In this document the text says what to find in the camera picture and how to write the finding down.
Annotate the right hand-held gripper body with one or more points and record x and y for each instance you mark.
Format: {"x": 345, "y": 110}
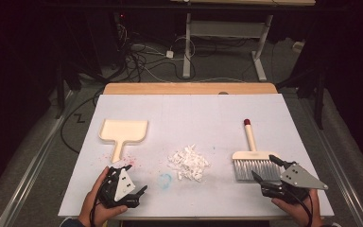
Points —
{"x": 299, "y": 178}

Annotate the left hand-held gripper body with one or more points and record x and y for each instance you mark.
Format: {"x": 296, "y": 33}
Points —
{"x": 123, "y": 186}

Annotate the cream hand brush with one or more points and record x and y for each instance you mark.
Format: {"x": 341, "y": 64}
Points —
{"x": 250, "y": 138}

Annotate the pile of white paper scraps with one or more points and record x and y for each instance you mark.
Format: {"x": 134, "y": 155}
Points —
{"x": 189, "y": 162}

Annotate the person's right hand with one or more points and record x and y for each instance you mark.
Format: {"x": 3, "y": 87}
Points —
{"x": 305, "y": 214}

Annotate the person's left hand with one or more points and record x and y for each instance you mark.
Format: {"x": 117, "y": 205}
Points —
{"x": 93, "y": 211}

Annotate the scattered red crumbs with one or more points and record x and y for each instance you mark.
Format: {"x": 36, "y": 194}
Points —
{"x": 129, "y": 160}

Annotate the cream dustpan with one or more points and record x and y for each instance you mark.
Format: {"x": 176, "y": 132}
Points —
{"x": 124, "y": 130}

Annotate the person's dark sleeve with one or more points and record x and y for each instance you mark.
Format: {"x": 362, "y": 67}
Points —
{"x": 71, "y": 223}

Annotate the black stand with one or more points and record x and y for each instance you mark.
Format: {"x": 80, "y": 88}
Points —
{"x": 60, "y": 91}
{"x": 319, "y": 101}

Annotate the white board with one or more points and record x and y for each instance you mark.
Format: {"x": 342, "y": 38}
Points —
{"x": 201, "y": 110}

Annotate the wooden table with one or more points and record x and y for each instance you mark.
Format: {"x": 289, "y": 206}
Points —
{"x": 170, "y": 88}

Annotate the small white box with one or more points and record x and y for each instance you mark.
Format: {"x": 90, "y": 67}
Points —
{"x": 298, "y": 46}

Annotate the white power adapter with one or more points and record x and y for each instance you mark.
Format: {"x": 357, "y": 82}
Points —
{"x": 169, "y": 54}

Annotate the metal floor rail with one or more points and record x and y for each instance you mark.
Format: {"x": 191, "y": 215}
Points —
{"x": 343, "y": 176}
{"x": 34, "y": 164}

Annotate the white metal desk frame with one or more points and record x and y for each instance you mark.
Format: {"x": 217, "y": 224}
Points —
{"x": 187, "y": 47}

